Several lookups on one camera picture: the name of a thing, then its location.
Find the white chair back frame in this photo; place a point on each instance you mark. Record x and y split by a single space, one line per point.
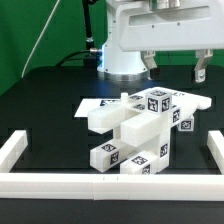
108 117

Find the black camera pole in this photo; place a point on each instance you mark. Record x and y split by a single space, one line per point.
88 30

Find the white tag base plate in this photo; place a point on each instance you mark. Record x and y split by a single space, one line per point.
88 104

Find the white chair seat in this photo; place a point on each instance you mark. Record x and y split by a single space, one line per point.
156 140

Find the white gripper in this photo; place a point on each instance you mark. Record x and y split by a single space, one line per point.
194 25

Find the white left fence bar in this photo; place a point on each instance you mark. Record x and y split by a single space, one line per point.
12 150

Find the white right fence bar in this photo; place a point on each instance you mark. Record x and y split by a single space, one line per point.
215 143

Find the white chair nut cube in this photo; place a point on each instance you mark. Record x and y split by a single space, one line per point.
158 101
186 125

